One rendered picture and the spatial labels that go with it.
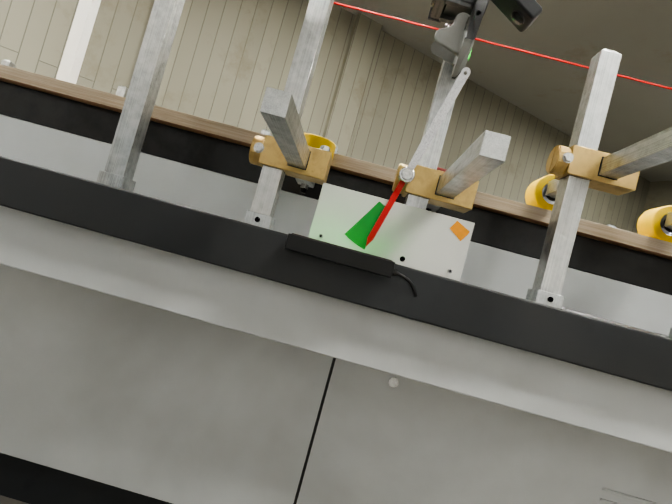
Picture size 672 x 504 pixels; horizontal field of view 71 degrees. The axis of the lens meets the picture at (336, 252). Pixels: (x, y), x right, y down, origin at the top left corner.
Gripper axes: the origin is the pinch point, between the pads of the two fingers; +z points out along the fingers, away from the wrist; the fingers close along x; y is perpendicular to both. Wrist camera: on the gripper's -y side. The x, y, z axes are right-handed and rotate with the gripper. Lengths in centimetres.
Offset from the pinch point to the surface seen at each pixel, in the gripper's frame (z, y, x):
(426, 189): 18.3, -0.5, -5.1
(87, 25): -29, 131, -104
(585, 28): -234, -139, -345
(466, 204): 18.9, -7.5, -5.1
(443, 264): 29.5, -6.5, -5.1
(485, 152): 18.0, -2.6, 20.5
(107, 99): 14, 67, -25
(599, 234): 13.4, -39.2, -24.5
